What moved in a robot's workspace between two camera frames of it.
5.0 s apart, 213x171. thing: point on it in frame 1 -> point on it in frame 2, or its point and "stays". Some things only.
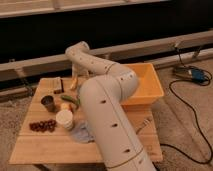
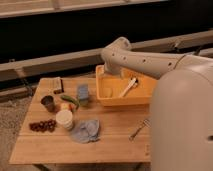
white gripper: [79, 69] -> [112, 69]
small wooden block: [58, 85] stays
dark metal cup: [48, 102] stays
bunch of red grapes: [43, 126] stays
